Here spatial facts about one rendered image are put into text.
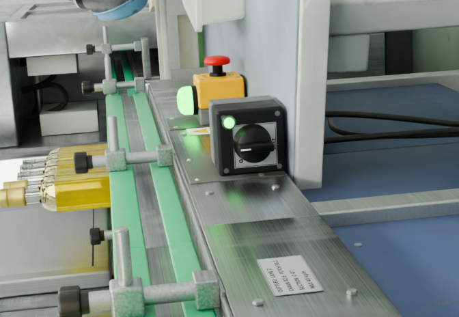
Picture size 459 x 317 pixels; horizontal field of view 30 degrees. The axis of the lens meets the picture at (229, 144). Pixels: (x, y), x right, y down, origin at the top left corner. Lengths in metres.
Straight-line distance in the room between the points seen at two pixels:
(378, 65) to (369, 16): 1.73
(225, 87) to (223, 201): 0.39
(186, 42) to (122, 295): 1.12
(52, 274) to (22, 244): 0.20
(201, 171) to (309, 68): 0.19
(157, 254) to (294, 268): 0.17
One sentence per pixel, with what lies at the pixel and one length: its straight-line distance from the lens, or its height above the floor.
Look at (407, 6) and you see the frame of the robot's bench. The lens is 1.00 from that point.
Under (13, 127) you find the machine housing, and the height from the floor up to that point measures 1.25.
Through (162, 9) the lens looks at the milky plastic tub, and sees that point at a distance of 1.75.
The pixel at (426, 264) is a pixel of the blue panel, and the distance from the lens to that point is 0.80.
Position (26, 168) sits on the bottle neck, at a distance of 1.72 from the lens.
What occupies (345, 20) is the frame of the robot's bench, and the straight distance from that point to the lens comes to 0.98.
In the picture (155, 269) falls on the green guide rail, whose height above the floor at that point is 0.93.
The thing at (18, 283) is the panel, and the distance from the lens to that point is 1.53.
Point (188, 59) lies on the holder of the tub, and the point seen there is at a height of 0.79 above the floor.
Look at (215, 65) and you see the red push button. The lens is 1.29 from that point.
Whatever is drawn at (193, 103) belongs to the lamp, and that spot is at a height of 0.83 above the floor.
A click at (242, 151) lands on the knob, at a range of 0.97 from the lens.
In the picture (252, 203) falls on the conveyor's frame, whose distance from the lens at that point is 0.91.
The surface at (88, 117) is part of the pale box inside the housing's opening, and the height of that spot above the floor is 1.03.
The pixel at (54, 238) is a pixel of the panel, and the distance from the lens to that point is 1.73.
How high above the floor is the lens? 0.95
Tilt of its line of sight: 8 degrees down
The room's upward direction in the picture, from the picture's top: 95 degrees counter-clockwise
